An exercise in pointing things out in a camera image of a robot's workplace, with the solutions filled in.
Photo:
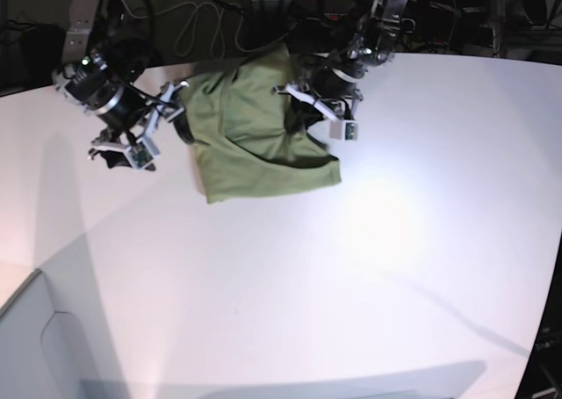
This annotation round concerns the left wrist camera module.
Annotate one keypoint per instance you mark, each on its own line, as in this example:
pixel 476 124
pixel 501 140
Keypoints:
pixel 344 130

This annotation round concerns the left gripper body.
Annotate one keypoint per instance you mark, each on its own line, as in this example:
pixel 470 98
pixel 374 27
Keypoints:
pixel 330 90

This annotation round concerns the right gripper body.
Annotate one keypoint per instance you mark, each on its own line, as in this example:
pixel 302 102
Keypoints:
pixel 129 115

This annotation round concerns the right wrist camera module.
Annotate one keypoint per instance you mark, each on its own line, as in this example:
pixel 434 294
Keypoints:
pixel 142 154

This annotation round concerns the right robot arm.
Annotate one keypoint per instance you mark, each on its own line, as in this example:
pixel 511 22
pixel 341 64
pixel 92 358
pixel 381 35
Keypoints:
pixel 101 60

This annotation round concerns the green T-shirt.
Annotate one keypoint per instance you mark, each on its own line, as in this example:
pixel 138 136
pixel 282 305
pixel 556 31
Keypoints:
pixel 242 145

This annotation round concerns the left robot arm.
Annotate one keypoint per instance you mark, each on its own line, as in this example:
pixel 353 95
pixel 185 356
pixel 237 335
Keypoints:
pixel 367 36

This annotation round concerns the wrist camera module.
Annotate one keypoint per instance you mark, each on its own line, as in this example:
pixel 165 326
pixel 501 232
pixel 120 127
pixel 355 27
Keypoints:
pixel 142 154
pixel 344 130

